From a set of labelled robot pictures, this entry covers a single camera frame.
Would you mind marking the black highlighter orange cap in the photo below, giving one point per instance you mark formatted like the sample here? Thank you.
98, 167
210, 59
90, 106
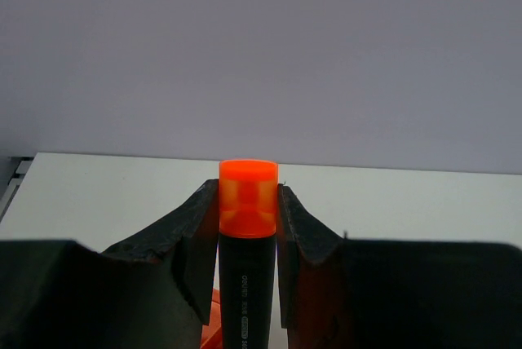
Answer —
247, 249

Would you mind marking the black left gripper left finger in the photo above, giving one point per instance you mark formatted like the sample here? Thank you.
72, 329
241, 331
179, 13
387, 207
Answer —
150, 290

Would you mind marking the orange round divided container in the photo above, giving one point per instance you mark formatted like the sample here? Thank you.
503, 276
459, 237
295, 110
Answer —
212, 336

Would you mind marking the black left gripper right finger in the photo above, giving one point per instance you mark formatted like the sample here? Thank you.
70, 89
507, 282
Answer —
338, 292

